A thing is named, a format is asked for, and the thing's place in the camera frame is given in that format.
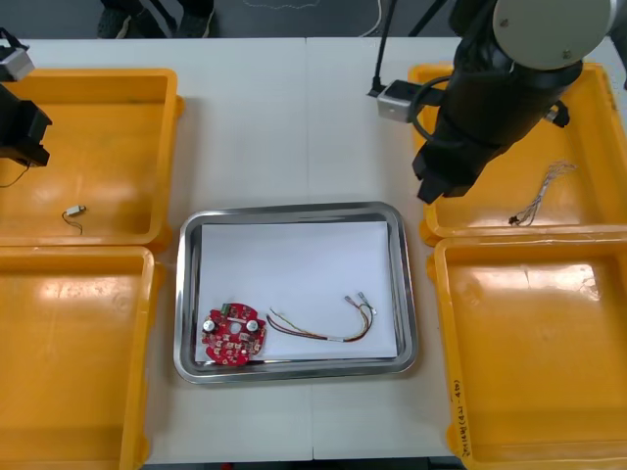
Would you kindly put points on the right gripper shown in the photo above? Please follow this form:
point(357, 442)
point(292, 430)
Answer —
point(460, 164)

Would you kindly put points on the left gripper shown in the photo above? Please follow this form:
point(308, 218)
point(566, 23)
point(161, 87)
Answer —
point(22, 122)

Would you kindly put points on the red black green-yellow harness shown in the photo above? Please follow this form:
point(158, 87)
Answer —
point(336, 339)

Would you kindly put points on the round red circuit board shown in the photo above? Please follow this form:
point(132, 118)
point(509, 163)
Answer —
point(230, 338)

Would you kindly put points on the silver-grey black left arm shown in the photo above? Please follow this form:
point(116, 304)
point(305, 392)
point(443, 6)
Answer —
point(14, 61)

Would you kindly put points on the silver-grey black right arm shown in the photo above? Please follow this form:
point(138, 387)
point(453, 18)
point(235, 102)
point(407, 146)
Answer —
point(490, 88)

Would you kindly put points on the yellow-orange plastic bin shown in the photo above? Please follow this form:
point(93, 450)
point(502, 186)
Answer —
point(588, 205)
point(98, 147)
point(73, 343)
point(514, 367)

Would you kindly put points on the person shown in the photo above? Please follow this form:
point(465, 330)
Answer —
point(112, 22)

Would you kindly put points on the white paper sheet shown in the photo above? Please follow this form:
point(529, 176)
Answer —
point(294, 264)

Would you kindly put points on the steel tray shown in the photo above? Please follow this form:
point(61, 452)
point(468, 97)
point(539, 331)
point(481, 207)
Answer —
point(181, 294)

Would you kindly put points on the black floor mat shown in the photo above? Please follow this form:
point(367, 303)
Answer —
point(294, 22)

